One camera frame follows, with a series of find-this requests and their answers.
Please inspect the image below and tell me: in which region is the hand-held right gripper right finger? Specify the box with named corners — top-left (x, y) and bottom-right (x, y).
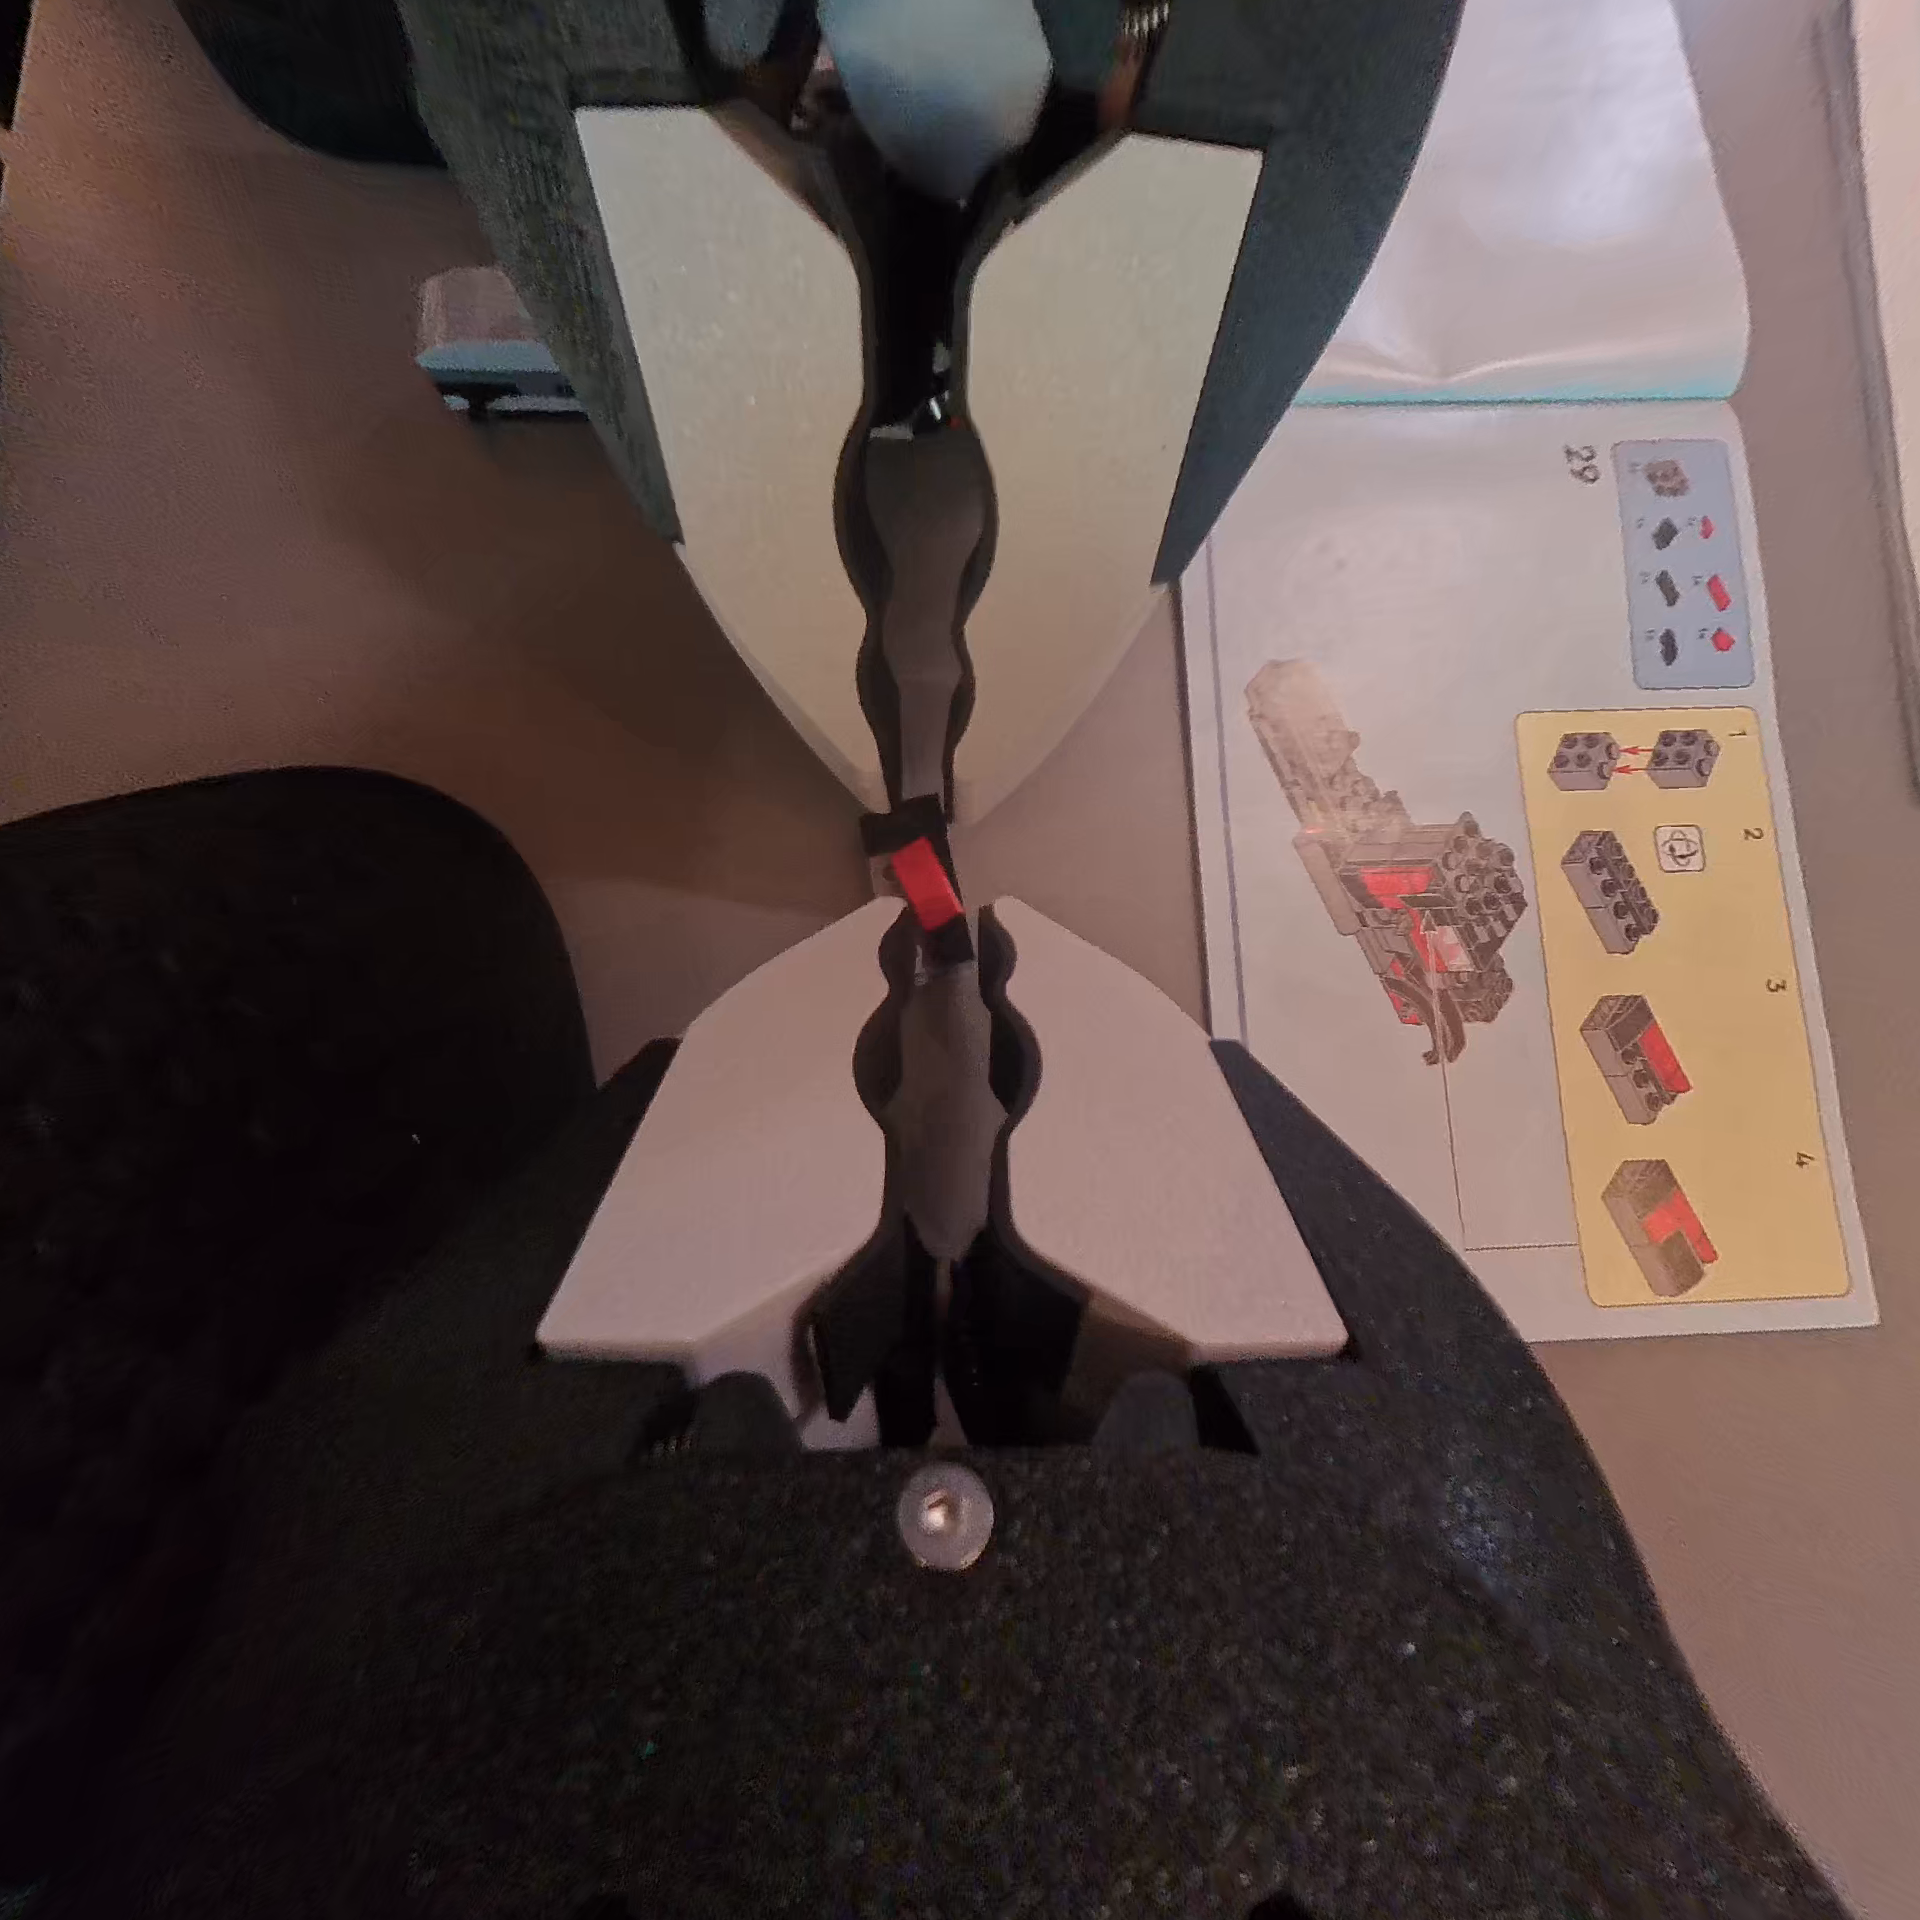
top-left (948, 897), bottom-right (1349, 1401)

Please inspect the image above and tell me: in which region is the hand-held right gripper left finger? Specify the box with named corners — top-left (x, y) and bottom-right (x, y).
top-left (534, 897), bottom-right (942, 1423)

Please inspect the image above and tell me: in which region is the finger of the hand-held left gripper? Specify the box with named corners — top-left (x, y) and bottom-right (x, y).
top-left (574, 98), bottom-right (909, 818)
top-left (936, 129), bottom-right (1263, 837)

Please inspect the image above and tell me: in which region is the partly built toy brick model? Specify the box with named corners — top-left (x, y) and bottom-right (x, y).
top-left (416, 268), bottom-right (590, 425)

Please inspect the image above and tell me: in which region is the small black red brick assembly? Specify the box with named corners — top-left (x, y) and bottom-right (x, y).
top-left (860, 799), bottom-right (976, 970)

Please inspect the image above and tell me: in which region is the grey desk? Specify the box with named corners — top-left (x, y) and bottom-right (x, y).
top-left (0, 0), bottom-right (1920, 1920)

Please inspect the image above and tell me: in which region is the open instruction booklet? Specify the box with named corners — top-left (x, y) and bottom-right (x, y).
top-left (1177, 0), bottom-right (1884, 1343)

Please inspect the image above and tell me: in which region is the black wrist rest pad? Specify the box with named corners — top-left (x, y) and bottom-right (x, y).
top-left (0, 765), bottom-right (600, 1772)

